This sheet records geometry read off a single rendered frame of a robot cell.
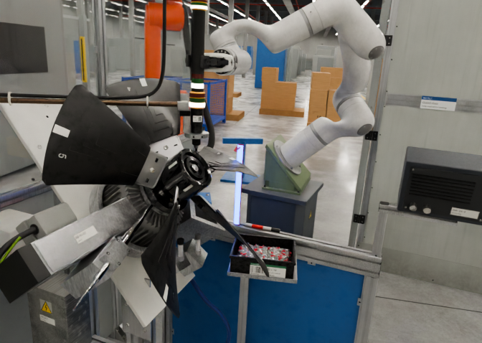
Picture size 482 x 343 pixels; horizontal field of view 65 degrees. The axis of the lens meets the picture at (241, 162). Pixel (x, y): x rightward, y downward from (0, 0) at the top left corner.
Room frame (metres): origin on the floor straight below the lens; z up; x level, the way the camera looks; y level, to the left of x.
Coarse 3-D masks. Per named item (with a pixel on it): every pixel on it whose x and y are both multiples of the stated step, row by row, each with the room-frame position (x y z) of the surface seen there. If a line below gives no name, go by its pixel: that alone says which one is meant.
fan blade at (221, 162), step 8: (200, 152) 1.25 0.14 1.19; (208, 152) 1.27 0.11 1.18; (216, 152) 1.29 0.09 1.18; (208, 160) 1.17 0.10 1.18; (216, 160) 1.18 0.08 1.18; (224, 160) 1.21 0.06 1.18; (232, 160) 1.26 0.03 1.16; (216, 168) 1.08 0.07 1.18; (224, 168) 1.11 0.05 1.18; (232, 168) 1.15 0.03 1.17; (240, 168) 1.20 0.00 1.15; (248, 168) 1.26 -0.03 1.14; (256, 176) 1.22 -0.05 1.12
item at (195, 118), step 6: (192, 108) 1.05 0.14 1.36; (192, 114) 1.05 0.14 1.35; (198, 114) 1.04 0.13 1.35; (192, 120) 1.05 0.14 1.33; (198, 120) 1.04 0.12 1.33; (192, 126) 1.05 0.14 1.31; (198, 126) 1.05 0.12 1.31; (192, 132) 1.05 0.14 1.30; (198, 132) 1.05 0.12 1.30; (192, 138) 1.05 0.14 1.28; (198, 144) 1.05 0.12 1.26
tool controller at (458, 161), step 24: (408, 168) 1.12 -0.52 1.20; (432, 168) 1.10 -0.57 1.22; (456, 168) 1.07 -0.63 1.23; (480, 168) 1.06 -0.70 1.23; (408, 192) 1.14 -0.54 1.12; (432, 192) 1.11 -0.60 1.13; (456, 192) 1.08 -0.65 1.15; (480, 192) 1.06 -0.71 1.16; (432, 216) 1.13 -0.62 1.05; (456, 216) 1.10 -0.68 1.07; (480, 216) 1.07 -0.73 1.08
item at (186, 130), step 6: (180, 102) 1.04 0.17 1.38; (186, 102) 1.05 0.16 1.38; (180, 108) 1.04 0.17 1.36; (186, 108) 1.04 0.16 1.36; (180, 114) 1.03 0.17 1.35; (186, 114) 1.03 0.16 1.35; (186, 120) 1.04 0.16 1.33; (186, 126) 1.04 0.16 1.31; (186, 132) 1.04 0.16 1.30; (204, 132) 1.07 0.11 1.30; (198, 138) 1.03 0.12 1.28
